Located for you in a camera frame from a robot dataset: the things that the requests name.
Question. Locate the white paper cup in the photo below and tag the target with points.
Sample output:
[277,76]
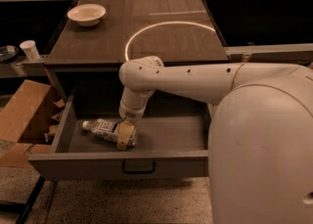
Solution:
[29,48]

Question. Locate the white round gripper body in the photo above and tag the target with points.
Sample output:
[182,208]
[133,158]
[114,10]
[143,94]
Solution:
[131,112]

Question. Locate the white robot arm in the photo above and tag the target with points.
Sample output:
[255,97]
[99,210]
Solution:
[260,140]

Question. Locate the clear plastic water bottle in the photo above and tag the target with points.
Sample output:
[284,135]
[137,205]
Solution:
[107,130]

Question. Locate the black drawer handle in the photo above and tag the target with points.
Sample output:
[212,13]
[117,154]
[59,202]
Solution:
[138,167]

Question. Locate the dark round plate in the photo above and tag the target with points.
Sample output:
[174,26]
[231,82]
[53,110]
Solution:
[8,54]

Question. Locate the white ceramic bowl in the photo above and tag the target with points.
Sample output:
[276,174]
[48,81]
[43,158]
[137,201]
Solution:
[87,14]

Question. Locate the black floor stand leg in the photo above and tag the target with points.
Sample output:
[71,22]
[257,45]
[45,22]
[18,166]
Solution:
[22,210]

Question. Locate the grey metal rail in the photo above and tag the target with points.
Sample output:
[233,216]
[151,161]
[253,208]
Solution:
[284,53]

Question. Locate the brown cardboard box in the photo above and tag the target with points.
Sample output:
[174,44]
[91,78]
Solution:
[29,122]

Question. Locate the open grey top drawer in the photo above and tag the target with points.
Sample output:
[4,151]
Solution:
[173,134]

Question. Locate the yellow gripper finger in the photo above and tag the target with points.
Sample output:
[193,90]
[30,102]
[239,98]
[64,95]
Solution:
[125,131]

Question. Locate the grey cabinet with counter top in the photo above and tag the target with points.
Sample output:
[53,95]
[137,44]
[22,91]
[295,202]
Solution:
[168,46]

